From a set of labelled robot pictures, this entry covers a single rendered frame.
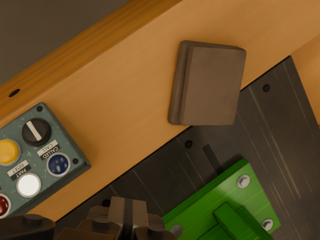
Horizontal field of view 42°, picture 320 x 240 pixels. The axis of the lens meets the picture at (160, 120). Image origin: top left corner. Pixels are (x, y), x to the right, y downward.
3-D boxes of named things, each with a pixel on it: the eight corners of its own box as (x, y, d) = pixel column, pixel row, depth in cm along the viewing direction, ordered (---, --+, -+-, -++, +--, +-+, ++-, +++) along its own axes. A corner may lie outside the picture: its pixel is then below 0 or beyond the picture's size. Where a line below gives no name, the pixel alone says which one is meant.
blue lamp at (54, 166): (43, 161, 42) (44, 167, 41) (61, 148, 42) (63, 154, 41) (54, 174, 43) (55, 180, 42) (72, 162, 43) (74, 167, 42)
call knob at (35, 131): (19, 129, 43) (15, 127, 41) (40, 115, 43) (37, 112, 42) (33, 150, 42) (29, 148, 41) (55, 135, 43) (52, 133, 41)
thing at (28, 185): (13, 182, 42) (14, 188, 40) (32, 169, 42) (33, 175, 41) (25, 194, 43) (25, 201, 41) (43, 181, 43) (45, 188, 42)
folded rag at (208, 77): (222, 124, 53) (234, 131, 51) (165, 121, 50) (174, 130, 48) (238, 45, 51) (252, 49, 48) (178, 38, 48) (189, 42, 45)
